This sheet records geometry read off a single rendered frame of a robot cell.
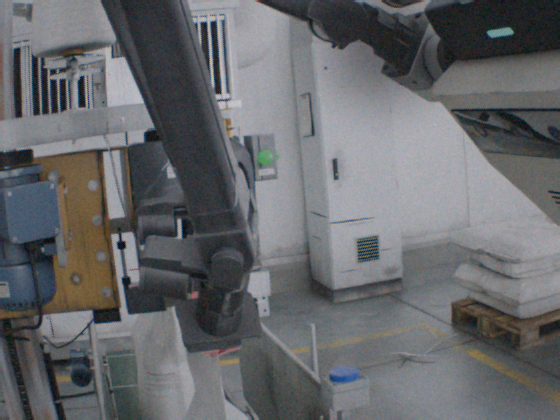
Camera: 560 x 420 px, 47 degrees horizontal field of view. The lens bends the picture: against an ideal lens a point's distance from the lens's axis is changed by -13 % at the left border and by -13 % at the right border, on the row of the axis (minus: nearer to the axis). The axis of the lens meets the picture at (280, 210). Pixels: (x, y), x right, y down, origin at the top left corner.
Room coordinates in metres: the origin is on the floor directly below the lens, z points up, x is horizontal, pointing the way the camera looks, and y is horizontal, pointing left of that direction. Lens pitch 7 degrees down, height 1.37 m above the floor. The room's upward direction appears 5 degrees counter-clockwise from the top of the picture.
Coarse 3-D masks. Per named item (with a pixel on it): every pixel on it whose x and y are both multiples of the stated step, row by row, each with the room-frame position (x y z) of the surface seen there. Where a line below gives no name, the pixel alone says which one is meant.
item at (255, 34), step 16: (240, 0) 4.56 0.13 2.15; (240, 16) 4.57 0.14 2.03; (256, 16) 4.55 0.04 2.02; (272, 16) 4.63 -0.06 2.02; (240, 32) 4.54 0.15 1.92; (256, 32) 4.55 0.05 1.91; (272, 32) 4.62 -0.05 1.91; (240, 48) 4.53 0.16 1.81; (256, 48) 4.57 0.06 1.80; (240, 64) 4.59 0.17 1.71
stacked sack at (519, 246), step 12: (528, 228) 3.89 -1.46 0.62; (540, 228) 3.86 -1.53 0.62; (552, 228) 3.83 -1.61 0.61; (492, 240) 3.83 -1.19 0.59; (504, 240) 3.70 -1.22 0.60; (516, 240) 3.60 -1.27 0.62; (528, 240) 3.56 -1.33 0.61; (540, 240) 3.57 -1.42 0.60; (552, 240) 3.57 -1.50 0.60; (492, 252) 3.75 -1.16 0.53; (504, 252) 3.65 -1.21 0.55; (516, 252) 3.54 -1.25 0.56; (528, 252) 3.50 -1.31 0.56; (540, 252) 3.53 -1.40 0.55; (552, 252) 3.55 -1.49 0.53
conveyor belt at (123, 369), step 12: (108, 360) 2.92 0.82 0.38; (120, 360) 2.92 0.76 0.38; (132, 360) 2.92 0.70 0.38; (120, 372) 2.75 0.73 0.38; (132, 372) 2.75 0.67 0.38; (120, 384) 2.60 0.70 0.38; (132, 384) 2.60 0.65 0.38; (120, 396) 2.46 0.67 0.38; (132, 396) 2.46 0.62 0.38; (120, 408) 2.34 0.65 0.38; (132, 408) 2.34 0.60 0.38
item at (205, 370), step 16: (192, 368) 1.38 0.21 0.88; (208, 368) 1.21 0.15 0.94; (208, 384) 1.23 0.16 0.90; (192, 400) 1.28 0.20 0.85; (208, 400) 1.22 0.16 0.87; (224, 400) 0.92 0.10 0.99; (192, 416) 1.22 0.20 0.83; (208, 416) 1.17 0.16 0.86; (224, 416) 0.93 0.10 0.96; (240, 416) 1.23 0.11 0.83
